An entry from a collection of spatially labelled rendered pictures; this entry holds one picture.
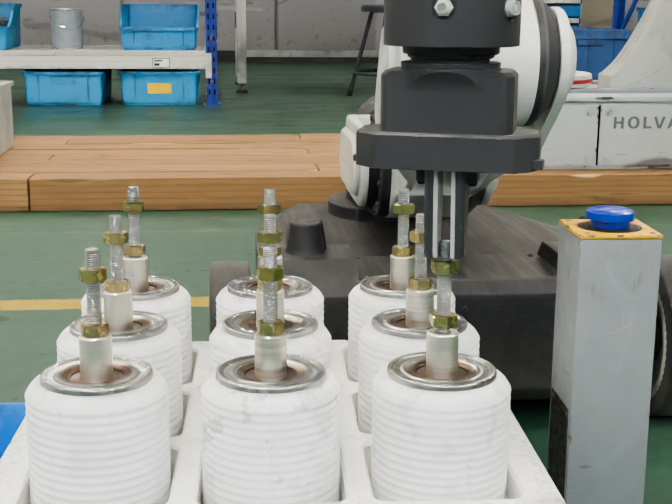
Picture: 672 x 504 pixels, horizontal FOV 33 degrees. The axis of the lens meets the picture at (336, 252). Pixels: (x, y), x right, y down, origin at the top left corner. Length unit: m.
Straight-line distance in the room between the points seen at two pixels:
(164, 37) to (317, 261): 4.21
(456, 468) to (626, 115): 2.27
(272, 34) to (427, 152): 8.43
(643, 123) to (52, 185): 1.48
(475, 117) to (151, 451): 0.31
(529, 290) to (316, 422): 0.60
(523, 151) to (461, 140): 0.04
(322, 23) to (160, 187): 6.50
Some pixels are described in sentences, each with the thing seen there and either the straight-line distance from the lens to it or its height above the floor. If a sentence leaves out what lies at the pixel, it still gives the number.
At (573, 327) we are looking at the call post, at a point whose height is 0.23.
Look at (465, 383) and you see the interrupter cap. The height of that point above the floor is 0.25.
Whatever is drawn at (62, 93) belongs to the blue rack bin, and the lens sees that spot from 5.50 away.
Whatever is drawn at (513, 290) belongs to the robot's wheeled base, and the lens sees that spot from 1.31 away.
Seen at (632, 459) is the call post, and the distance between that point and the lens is 1.03.
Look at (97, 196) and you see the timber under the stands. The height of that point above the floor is 0.04.
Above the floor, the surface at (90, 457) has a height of 0.21.
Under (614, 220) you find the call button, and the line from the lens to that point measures 0.97.
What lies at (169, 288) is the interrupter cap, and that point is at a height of 0.25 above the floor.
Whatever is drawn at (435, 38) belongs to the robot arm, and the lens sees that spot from 0.71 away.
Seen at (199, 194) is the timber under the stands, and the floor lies 0.04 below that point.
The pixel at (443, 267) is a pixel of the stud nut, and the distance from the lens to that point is 0.76.
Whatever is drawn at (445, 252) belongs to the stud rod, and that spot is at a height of 0.34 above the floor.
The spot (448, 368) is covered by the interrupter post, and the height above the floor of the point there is 0.26.
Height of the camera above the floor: 0.50
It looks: 13 degrees down
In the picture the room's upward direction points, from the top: straight up
